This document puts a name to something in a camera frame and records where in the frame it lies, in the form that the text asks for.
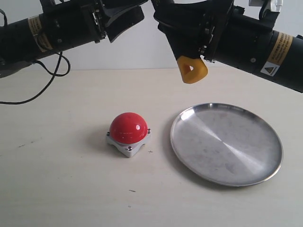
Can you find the red dome push button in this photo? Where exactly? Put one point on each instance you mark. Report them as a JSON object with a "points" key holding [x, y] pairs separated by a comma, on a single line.
{"points": [[128, 132]]}

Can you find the round stainless steel plate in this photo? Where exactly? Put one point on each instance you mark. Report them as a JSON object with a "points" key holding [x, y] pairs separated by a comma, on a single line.
{"points": [[226, 144]]}

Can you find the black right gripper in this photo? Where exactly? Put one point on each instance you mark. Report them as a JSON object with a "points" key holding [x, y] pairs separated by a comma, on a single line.
{"points": [[193, 29]]}

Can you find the yellow black claw hammer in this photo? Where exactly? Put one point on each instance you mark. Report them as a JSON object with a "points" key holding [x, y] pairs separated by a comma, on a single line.
{"points": [[191, 70]]}

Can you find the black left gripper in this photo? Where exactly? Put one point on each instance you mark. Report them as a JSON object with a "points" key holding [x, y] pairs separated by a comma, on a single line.
{"points": [[74, 23]]}

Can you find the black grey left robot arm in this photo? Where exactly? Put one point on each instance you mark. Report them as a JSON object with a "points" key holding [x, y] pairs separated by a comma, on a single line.
{"points": [[18, 44]]}

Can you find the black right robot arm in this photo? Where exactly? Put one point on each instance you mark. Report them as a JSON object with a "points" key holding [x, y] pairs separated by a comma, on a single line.
{"points": [[253, 46]]}

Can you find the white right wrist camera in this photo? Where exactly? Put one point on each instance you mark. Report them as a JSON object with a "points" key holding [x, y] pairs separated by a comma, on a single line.
{"points": [[272, 5]]}

